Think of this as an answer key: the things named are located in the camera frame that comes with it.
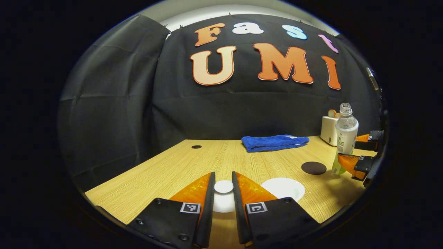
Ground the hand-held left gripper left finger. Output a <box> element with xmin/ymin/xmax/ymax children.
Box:
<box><xmin>128</xmin><ymin>172</ymin><xmax>216</xmax><ymax>249</ymax></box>

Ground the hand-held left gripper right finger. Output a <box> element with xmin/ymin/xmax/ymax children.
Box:
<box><xmin>232</xmin><ymin>171</ymin><xmax>319</xmax><ymax>248</ymax></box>

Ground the white teacup lid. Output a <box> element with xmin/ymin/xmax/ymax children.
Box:
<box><xmin>213</xmin><ymin>180</ymin><xmax>237</xmax><ymax>213</ymax></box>

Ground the clear water bottle green label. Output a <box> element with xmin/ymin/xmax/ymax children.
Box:
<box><xmin>332</xmin><ymin>103</ymin><xmax>359</xmax><ymax>175</ymax></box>

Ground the dark brown round coaster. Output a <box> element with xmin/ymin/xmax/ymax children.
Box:
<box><xmin>301</xmin><ymin>162</ymin><xmax>327</xmax><ymax>175</ymax></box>

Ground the white porcelain teacup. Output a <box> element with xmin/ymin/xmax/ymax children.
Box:
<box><xmin>261</xmin><ymin>178</ymin><xmax>306</xmax><ymax>202</ymax></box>

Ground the white toaster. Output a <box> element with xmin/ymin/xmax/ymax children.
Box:
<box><xmin>320</xmin><ymin>116</ymin><xmax>341</xmax><ymax>146</ymax></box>

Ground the blue folded towel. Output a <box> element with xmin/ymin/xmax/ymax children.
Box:
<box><xmin>241</xmin><ymin>135</ymin><xmax>310</xmax><ymax>153</ymax></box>

